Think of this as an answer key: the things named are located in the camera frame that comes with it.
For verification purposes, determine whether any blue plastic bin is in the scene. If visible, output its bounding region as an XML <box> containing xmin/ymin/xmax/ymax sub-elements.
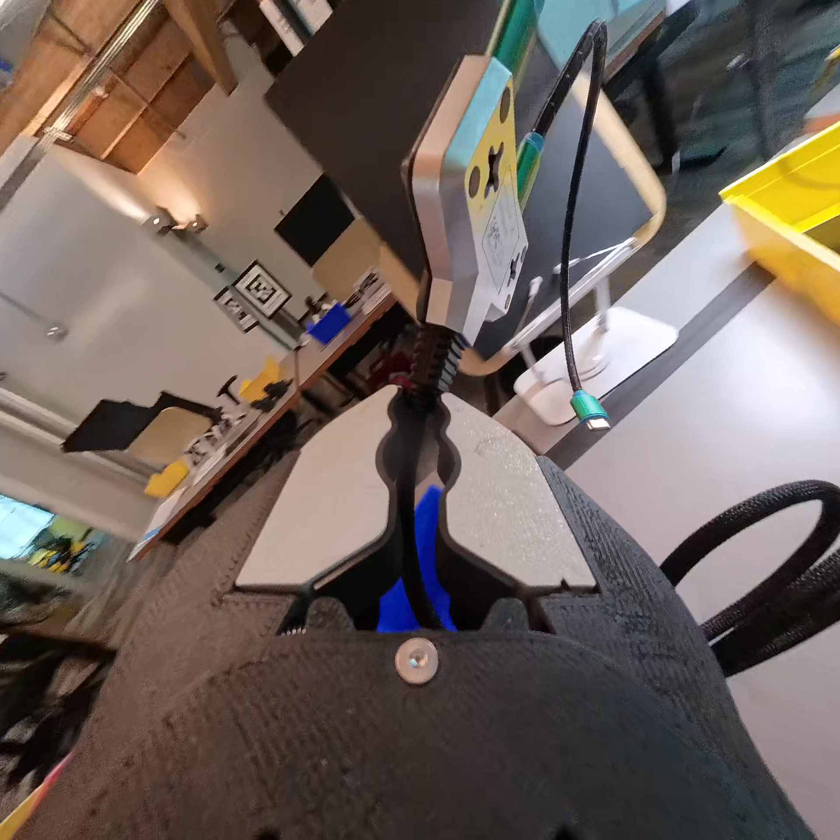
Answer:
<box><xmin>376</xmin><ymin>484</ymin><xmax>459</xmax><ymax>634</ymax></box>

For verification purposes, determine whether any grey usb hub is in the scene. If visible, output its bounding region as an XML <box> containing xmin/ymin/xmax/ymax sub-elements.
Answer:
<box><xmin>402</xmin><ymin>56</ymin><xmax>531</xmax><ymax>329</ymax></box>

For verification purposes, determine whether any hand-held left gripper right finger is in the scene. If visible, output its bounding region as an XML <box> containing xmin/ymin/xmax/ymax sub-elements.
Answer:
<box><xmin>438</xmin><ymin>392</ymin><xmax>599</xmax><ymax>601</ymax></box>

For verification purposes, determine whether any small yellow bin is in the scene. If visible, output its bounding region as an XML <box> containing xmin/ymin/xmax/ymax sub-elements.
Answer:
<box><xmin>143</xmin><ymin>458</ymin><xmax>193</xmax><ymax>497</ymax></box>
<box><xmin>238</xmin><ymin>357</ymin><xmax>284</xmax><ymax>403</ymax></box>

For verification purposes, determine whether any thick black braided cable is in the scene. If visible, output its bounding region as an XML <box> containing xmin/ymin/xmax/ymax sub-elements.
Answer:
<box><xmin>392</xmin><ymin>323</ymin><xmax>840</xmax><ymax>678</ymax></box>

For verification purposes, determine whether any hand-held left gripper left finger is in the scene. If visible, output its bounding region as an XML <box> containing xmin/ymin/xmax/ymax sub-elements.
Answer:
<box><xmin>233</xmin><ymin>386</ymin><xmax>404</xmax><ymax>595</ymax></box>

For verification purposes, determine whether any black wall panel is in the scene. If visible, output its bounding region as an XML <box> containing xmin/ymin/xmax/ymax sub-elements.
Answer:
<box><xmin>274</xmin><ymin>174</ymin><xmax>357</xmax><ymax>266</ymax></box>

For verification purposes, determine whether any black cable with green plugs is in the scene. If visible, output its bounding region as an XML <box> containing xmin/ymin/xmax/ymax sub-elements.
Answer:
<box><xmin>515</xmin><ymin>20</ymin><xmax>613</xmax><ymax>434</ymax></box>

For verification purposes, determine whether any yellow plastic bin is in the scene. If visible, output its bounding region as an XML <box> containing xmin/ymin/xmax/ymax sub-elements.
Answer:
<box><xmin>718</xmin><ymin>118</ymin><xmax>840</xmax><ymax>309</ymax></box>

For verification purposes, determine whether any black board with wooden edge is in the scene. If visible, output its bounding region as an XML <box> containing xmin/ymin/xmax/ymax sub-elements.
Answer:
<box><xmin>262</xmin><ymin>0</ymin><xmax>669</xmax><ymax>380</ymax></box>
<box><xmin>62</xmin><ymin>390</ymin><xmax>221</xmax><ymax>468</ymax></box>

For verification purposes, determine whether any small blue bin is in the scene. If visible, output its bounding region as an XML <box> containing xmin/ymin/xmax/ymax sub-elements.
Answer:
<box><xmin>306</xmin><ymin>302</ymin><xmax>353</xmax><ymax>345</ymax></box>

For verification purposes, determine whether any framed marker sign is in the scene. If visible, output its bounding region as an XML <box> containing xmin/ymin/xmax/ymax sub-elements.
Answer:
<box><xmin>231</xmin><ymin>261</ymin><xmax>294</xmax><ymax>320</ymax></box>
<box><xmin>212</xmin><ymin>287</ymin><xmax>261</xmax><ymax>334</ymax></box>

